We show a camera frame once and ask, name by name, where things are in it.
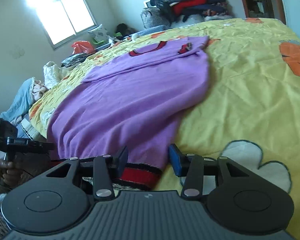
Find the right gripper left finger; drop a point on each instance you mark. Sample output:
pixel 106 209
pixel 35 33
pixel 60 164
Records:
pixel 106 169

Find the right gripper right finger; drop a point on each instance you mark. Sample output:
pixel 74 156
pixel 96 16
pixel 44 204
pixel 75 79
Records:
pixel 188 166

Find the purple knit sweater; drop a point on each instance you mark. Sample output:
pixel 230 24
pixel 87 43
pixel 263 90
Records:
pixel 135 101

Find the pile of folded clothes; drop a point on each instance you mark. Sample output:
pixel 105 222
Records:
pixel 175 10

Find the left hand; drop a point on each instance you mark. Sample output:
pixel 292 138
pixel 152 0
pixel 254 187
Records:
pixel 10 174

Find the light blue blanket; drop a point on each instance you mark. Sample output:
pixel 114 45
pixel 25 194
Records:
pixel 18 113

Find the yellow carrot print bedspread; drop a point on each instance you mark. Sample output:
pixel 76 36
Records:
pixel 252 110

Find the orange plastic bag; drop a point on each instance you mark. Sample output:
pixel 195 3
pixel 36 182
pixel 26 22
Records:
pixel 82 47

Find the green plastic chair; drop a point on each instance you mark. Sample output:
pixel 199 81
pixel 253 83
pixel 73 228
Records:
pixel 110 41

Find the floral white pillow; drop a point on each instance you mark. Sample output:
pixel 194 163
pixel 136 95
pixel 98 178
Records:
pixel 99 33

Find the checkered storage bag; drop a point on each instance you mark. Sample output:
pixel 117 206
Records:
pixel 153 17

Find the window with white frame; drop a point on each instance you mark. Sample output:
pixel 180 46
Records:
pixel 63 20

